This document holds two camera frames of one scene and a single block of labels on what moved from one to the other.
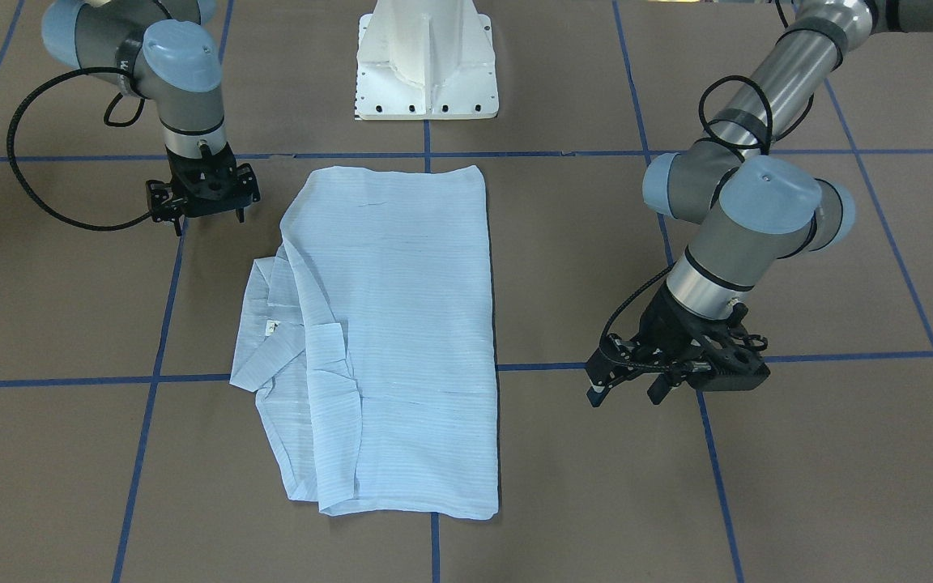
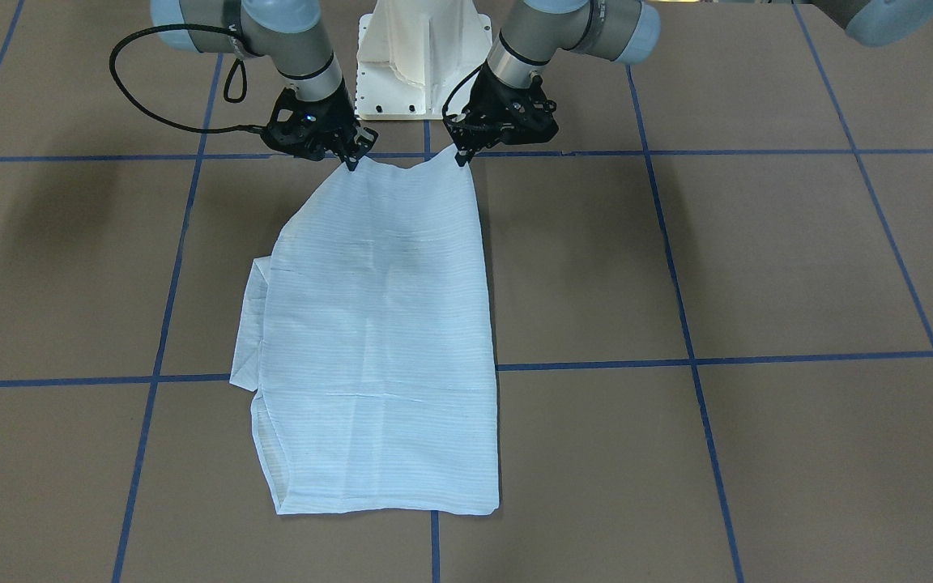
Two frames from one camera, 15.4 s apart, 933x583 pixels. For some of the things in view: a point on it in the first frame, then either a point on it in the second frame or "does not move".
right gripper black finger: (164, 206) → (362, 146)
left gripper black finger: (605, 371) → (466, 142)
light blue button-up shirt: (368, 337) does not move
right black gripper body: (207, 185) → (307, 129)
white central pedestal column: (425, 60) does not move
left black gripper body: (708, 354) → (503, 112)
